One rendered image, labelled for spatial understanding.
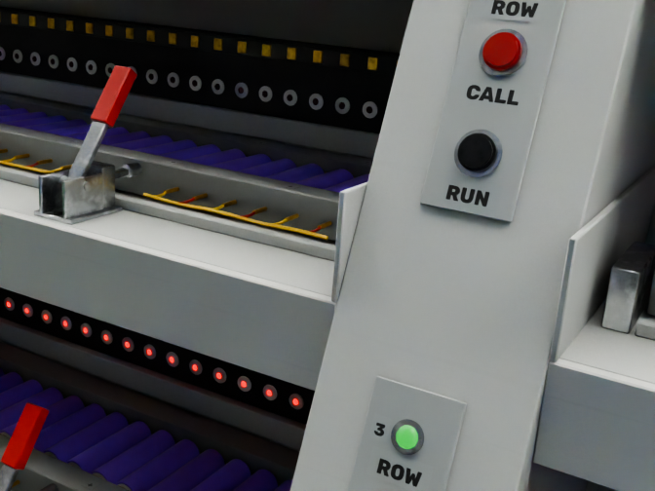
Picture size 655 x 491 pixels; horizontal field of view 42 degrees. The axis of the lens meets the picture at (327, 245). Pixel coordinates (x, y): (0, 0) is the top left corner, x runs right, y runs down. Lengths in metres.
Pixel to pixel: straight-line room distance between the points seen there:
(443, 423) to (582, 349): 0.06
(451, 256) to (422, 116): 0.06
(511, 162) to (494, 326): 0.07
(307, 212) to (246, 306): 0.08
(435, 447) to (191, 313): 0.14
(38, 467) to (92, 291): 0.14
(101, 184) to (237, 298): 0.13
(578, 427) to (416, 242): 0.10
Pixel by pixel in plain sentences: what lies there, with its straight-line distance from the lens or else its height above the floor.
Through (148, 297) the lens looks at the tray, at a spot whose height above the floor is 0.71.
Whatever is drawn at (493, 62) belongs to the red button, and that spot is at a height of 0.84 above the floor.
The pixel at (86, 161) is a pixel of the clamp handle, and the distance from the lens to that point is 0.49.
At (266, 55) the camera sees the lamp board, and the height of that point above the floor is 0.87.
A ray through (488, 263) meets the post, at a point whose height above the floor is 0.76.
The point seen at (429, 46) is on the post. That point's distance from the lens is 0.38.
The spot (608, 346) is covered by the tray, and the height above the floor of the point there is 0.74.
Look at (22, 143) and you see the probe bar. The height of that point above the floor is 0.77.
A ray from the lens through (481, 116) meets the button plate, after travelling 0.36.
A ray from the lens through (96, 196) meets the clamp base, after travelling 0.49.
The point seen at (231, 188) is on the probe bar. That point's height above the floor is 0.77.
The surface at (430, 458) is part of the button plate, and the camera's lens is 0.36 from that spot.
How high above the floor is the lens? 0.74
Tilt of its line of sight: 1 degrees up
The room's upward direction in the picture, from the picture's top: 14 degrees clockwise
